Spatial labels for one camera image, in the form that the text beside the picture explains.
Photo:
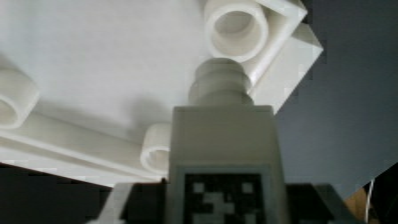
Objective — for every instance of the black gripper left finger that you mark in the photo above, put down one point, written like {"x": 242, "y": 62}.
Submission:
{"x": 135, "y": 204}

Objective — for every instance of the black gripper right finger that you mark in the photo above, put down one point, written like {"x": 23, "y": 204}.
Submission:
{"x": 317, "y": 205}

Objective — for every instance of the white table leg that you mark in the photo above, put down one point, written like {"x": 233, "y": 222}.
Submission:
{"x": 226, "y": 183}

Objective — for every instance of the white square tabletop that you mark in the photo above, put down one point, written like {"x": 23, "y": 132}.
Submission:
{"x": 98, "y": 57}

